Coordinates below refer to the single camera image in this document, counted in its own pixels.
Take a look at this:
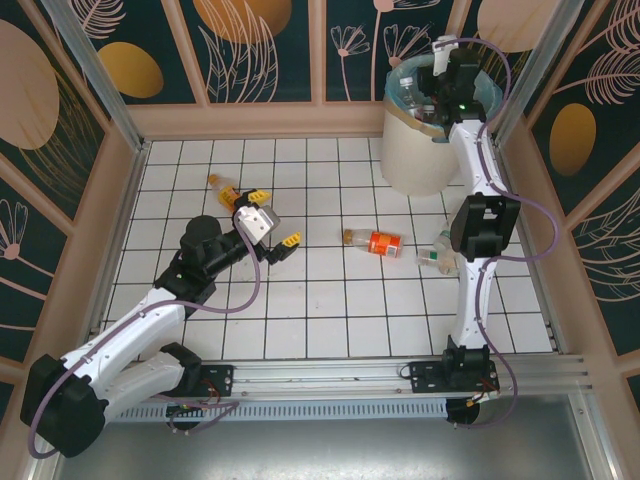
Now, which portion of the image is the yellow label juice bottle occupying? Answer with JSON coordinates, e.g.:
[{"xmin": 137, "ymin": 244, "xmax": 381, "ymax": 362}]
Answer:
[{"xmin": 208, "ymin": 173, "xmax": 251, "ymax": 209}]

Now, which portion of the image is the orange label plastic bottle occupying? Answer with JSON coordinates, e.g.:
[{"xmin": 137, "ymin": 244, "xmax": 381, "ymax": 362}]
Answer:
[{"xmin": 342, "ymin": 227, "xmax": 404, "ymax": 260}]

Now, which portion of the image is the beige waste bin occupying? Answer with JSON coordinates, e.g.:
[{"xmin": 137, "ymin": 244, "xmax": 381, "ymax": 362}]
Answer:
[{"xmin": 382, "ymin": 54, "xmax": 501, "ymax": 197}]

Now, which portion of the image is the white-capped clear plastic bottle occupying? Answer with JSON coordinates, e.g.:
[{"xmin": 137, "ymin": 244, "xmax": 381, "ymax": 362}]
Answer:
[{"xmin": 397, "ymin": 74, "xmax": 426, "ymax": 119}]

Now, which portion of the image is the clear bottle green label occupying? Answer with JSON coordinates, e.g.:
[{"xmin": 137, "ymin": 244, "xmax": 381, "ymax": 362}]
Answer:
[{"xmin": 417, "ymin": 247, "xmax": 462, "ymax": 277}]

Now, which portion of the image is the grey metal sheet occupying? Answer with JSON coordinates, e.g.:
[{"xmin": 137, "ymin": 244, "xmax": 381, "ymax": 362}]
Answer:
[{"xmin": 29, "ymin": 394, "xmax": 616, "ymax": 480}]

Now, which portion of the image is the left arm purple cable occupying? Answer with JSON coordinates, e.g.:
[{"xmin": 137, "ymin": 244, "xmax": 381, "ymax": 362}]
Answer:
[{"xmin": 28, "ymin": 212, "xmax": 261, "ymax": 460}]

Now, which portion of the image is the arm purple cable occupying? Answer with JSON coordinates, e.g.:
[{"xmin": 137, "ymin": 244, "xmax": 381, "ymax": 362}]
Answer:
[
  {"xmin": 28, "ymin": 212, "xmax": 261, "ymax": 460},
  {"xmin": 433, "ymin": 37, "xmax": 559, "ymax": 431}
]

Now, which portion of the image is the aluminium frame post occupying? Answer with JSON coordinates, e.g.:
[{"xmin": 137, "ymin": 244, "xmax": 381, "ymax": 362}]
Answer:
[
  {"xmin": 492, "ymin": 0, "xmax": 589, "ymax": 149},
  {"xmin": 42, "ymin": 0, "xmax": 151, "ymax": 154}
]

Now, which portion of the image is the aluminium side rail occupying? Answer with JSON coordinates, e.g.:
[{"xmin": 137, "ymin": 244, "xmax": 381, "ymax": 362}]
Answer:
[
  {"xmin": 89, "ymin": 139, "xmax": 151, "ymax": 351},
  {"xmin": 492, "ymin": 137, "xmax": 569, "ymax": 354}
]

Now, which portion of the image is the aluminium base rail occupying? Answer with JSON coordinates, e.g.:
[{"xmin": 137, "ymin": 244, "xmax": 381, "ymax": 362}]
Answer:
[{"xmin": 97, "ymin": 355, "xmax": 594, "ymax": 401}]

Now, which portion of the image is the red black power wire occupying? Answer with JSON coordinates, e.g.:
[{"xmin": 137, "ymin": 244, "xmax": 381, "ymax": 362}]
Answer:
[
  {"xmin": 467, "ymin": 382, "xmax": 502, "ymax": 407},
  {"xmin": 199, "ymin": 380, "xmax": 225, "ymax": 410}
]

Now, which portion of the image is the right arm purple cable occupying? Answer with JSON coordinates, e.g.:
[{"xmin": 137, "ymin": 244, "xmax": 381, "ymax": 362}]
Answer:
[{"xmin": 433, "ymin": 37, "xmax": 559, "ymax": 431}]

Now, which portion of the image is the white slotted cable duct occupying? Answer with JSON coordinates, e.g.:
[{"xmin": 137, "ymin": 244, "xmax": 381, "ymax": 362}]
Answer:
[{"xmin": 109, "ymin": 398, "xmax": 449, "ymax": 424}]

